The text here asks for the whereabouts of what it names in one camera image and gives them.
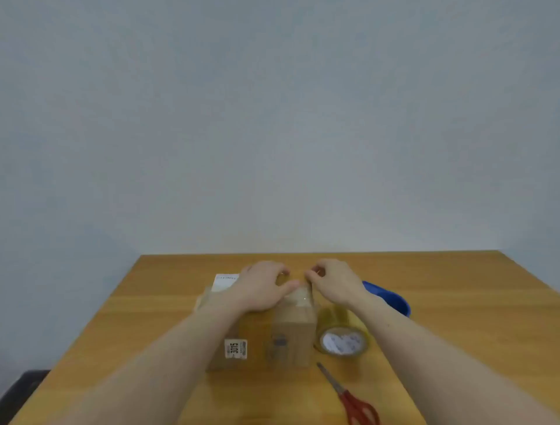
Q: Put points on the person's left hand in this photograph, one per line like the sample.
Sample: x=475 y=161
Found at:
x=258 y=289

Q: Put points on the person's right hand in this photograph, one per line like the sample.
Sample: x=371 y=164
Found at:
x=339 y=284

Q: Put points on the yellowish clear tape roll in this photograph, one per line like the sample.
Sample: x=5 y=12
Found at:
x=337 y=323

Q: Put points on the brown cardboard box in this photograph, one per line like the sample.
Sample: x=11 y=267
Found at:
x=291 y=337

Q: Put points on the person's right forearm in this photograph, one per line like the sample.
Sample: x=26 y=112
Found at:
x=437 y=363

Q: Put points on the person's left forearm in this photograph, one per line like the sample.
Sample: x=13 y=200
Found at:
x=166 y=363

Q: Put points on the blue plastic tape dispenser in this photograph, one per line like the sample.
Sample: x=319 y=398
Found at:
x=393 y=300

